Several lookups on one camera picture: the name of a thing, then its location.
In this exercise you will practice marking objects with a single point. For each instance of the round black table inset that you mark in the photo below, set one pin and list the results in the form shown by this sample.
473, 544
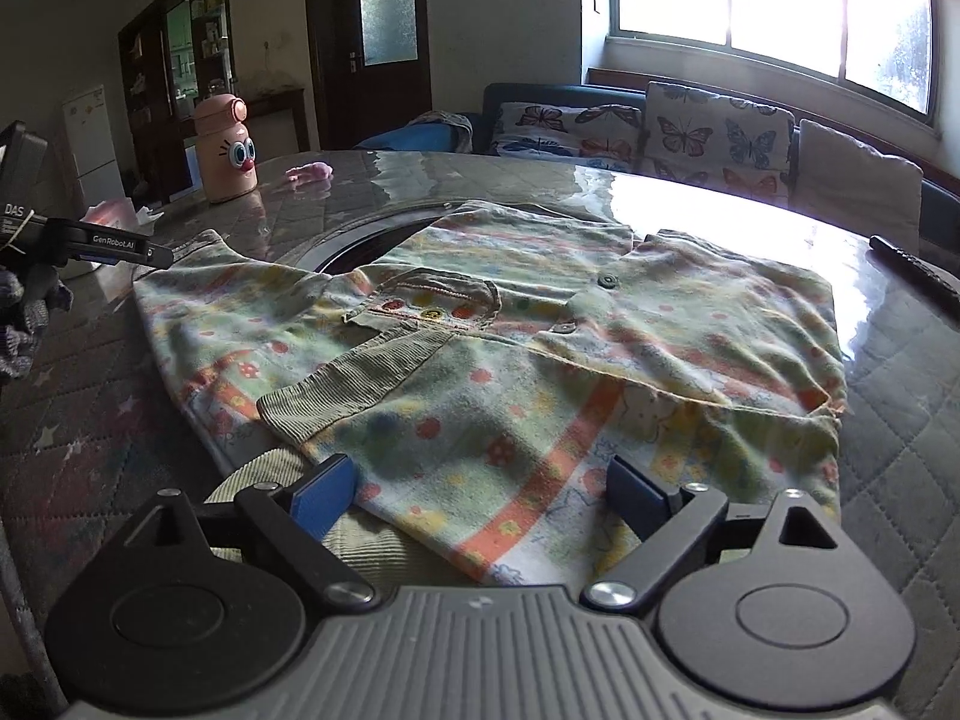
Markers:
364, 240

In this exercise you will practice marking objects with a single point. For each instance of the dark wooden door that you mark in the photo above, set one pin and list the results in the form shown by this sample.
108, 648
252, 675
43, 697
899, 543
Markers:
371, 66

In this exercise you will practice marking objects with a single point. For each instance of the plain beige cushion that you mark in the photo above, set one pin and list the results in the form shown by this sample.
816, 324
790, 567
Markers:
847, 183

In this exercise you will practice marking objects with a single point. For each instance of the pink cartoon water bottle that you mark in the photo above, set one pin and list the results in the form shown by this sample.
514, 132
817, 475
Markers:
225, 149

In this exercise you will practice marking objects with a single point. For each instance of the black remote control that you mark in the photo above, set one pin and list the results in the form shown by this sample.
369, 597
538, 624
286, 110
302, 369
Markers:
915, 272

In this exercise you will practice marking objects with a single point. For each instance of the pink tissue box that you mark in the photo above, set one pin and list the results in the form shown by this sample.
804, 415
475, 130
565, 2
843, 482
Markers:
121, 214

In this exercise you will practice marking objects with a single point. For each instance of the butterfly print cushion lying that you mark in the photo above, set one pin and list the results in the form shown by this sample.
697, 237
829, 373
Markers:
607, 136

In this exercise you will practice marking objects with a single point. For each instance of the butterfly print cushion upright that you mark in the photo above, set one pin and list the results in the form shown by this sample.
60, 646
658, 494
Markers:
711, 140

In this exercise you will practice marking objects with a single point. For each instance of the quilted grey table cover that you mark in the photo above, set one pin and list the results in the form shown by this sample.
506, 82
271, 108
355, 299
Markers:
91, 431

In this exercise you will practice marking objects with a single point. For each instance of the dark blue sofa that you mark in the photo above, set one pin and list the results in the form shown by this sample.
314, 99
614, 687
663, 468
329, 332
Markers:
938, 230

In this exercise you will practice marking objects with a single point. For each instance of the small pink toy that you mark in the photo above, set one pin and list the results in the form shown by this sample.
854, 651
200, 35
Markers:
309, 173

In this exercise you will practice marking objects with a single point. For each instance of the dark wooden display cabinet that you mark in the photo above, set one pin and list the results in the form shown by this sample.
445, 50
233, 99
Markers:
178, 52

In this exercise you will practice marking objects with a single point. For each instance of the blue bundled cloth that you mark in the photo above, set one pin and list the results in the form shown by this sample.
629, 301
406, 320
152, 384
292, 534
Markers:
436, 130

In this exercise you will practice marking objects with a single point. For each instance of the grey knitted gloved hand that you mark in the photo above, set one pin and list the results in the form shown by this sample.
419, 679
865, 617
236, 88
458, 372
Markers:
28, 299

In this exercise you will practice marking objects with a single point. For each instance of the floral children's shirt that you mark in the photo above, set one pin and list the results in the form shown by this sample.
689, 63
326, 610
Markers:
484, 373

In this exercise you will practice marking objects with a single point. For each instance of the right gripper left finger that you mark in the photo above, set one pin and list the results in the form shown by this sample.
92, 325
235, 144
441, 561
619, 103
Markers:
284, 529

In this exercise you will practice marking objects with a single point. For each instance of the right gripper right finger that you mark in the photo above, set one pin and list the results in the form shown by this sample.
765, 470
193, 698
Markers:
674, 524

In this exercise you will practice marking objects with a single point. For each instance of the window with metal frame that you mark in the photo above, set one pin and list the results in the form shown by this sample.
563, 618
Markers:
883, 49

